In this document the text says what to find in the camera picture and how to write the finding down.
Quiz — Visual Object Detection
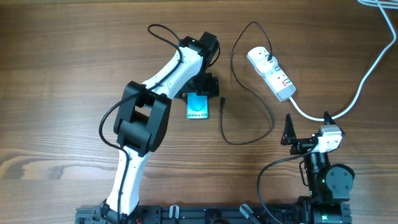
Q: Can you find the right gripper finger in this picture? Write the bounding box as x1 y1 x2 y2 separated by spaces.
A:
280 113 297 146
323 111 345 136

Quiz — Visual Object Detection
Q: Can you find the turquoise screen smartphone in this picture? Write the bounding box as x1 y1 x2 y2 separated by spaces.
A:
187 93 208 119

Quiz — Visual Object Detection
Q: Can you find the black charging cable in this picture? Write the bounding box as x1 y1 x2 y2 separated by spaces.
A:
220 21 276 146

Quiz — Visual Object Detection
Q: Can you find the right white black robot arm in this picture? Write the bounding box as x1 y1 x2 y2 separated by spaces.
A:
280 112 355 224

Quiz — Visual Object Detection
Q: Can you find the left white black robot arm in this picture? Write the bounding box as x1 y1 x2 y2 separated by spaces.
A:
101 32 220 223

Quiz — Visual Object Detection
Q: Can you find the white USB charger adapter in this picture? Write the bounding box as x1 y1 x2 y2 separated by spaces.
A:
254 57 278 76

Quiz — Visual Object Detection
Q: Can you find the white power strip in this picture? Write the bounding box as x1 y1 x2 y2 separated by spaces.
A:
247 47 297 101

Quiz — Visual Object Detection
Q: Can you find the right black camera cable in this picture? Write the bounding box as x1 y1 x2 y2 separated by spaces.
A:
256 143 318 224

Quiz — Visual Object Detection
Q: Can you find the black camera cable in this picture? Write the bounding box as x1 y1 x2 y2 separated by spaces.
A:
98 24 184 224
256 143 318 224

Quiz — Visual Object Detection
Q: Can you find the left black camera cable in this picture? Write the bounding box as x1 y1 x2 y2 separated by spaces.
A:
98 24 184 224

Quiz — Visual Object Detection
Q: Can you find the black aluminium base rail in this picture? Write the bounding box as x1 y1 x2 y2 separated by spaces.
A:
74 203 353 224

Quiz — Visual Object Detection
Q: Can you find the white power strip cord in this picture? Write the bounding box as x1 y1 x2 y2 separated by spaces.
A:
289 0 398 123

